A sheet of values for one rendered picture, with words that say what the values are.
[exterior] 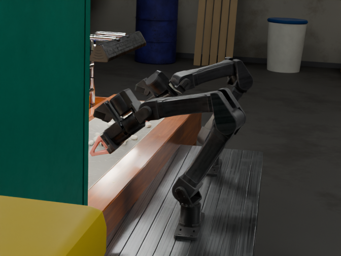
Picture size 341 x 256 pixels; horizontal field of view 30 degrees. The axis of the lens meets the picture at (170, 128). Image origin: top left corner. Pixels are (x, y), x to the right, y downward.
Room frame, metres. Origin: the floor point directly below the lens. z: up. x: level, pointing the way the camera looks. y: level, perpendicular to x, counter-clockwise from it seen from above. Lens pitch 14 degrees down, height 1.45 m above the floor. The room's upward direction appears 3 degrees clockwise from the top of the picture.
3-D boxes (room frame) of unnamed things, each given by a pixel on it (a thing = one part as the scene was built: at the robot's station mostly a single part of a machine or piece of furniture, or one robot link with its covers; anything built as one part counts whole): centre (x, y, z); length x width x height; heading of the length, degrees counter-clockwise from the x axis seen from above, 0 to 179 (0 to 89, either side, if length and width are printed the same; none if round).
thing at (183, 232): (1.82, -0.07, 0.71); 0.20 x 0.07 x 0.08; 171
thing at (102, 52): (2.92, 0.25, 1.08); 0.62 x 0.08 x 0.07; 168
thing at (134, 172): (2.34, 0.10, 0.67); 1.81 x 0.12 x 0.19; 168
